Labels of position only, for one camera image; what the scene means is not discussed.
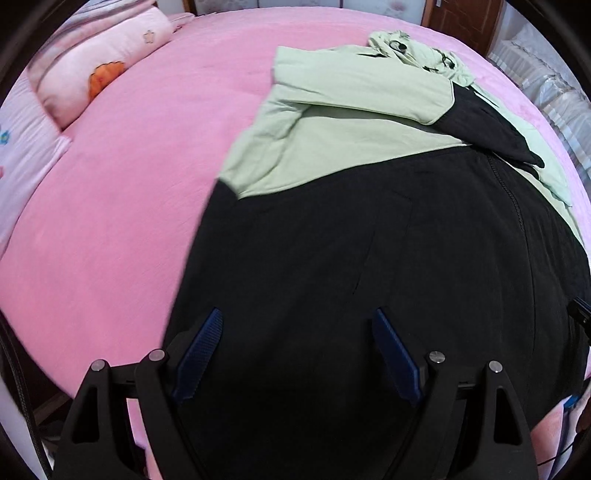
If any wardrobe with floral sliding doors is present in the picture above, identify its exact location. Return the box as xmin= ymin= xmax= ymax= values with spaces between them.
xmin=182 ymin=0 xmax=437 ymax=17

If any pink flower pillow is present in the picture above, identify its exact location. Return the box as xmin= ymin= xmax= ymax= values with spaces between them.
xmin=30 ymin=7 xmax=178 ymax=127

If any thick black cable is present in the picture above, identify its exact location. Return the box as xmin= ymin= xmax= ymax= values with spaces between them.
xmin=0 ymin=318 xmax=51 ymax=480

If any white cartoon print pillow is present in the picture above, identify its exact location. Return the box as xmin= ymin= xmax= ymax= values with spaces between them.
xmin=0 ymin=74 xmax=72 ymax=254

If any plain pink pillow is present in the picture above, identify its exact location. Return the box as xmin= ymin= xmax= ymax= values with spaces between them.
xmin=168 ymin=13 xmax=197 ymax=33

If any folded pastel floral quilt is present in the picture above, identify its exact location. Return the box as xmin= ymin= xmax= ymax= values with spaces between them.
xmin=28 ymin=0 xmax=158 ymax=79

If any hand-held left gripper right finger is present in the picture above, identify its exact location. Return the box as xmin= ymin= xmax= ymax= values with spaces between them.
xmin=372 ymin=307 xmax=540 ymax=480

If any green and black hooded jacket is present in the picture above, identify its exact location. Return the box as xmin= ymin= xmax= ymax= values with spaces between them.
xmin=164 ymin=30 xmax=591 ymax=480

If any brown wooden door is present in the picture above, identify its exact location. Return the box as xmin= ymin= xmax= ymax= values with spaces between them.
xmin=422 ymin=0 xmax=506 ymax=56

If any pink bed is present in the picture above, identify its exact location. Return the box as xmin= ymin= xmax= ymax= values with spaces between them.
xmin=0 ymin=7 xmax=591 ymax=462

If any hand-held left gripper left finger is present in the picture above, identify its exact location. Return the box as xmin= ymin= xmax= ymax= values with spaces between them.
xmin=51 ymin=308 xmax=224 ymax=480

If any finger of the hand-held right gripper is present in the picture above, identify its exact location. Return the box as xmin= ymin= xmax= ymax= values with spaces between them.
xmin=569 ymin=298 xmax=591 ymax=340

